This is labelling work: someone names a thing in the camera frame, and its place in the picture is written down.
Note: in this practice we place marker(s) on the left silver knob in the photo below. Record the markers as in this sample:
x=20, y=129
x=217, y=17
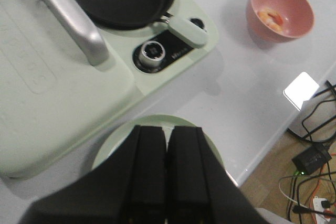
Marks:
x=151, y=54

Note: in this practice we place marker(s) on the green sandwich maker lid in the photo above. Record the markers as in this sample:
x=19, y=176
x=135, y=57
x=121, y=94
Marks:
x=52, y=99

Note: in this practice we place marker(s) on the pink bowl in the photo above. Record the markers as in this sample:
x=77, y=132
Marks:
x=297, y=15

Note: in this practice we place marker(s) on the white power strip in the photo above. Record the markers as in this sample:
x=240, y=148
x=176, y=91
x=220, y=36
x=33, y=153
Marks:
x=322, y=205

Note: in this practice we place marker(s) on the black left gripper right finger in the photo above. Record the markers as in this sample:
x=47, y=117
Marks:
x=198, y=188

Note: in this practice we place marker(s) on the light green plate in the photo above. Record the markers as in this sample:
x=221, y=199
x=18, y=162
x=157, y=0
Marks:
x=113, y=148

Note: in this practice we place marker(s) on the green breakfast maker base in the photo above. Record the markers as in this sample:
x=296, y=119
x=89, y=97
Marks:
x=178, y=51

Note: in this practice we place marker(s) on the orange shrimp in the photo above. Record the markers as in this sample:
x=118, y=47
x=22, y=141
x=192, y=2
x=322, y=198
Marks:
x=271, y=18

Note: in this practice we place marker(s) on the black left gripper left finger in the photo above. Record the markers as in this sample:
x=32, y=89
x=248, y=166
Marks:
x=128, y=187

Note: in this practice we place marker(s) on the black power adapter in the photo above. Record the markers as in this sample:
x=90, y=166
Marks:
x=312, y=159

